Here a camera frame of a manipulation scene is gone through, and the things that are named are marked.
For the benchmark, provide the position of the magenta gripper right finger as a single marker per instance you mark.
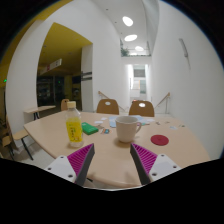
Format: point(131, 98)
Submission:
point(151, 166)

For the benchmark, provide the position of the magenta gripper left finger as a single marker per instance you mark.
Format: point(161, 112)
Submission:
point(74, 167)

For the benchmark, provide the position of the red round coaster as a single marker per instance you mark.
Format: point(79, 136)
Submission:
point(159, 140)

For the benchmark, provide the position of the green small box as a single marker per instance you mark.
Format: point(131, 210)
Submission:
point(89, 129)

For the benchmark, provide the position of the yellow drink plastic bottle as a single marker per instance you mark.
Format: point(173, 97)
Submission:
point(73, 125)

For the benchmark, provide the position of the small cards on table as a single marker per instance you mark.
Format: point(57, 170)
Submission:
point(105, 130)

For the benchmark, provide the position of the white ceramic mug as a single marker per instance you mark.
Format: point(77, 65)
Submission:
point(126, 128)

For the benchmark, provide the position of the wooden chair right back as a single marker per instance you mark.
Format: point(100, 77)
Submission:
point(142, 108)

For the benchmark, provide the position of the light blue paper sheet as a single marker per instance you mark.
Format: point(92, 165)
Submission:
point(140, 119)

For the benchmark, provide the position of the wooden chair far left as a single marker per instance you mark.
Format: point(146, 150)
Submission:
point(64, 104)

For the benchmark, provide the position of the wooden chair left back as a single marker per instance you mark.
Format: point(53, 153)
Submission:
point(108, 106)

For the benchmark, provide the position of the wooden chair at left edge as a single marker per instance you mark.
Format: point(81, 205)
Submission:
point(7, 138)

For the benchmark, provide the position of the small side table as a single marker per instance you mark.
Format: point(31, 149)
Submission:
point(36, 110)

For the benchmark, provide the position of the wooden stair handrail right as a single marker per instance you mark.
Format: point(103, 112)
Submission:
point(164, 103)

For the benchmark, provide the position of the hanging white sign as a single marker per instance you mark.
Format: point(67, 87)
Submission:
point(51, 66)

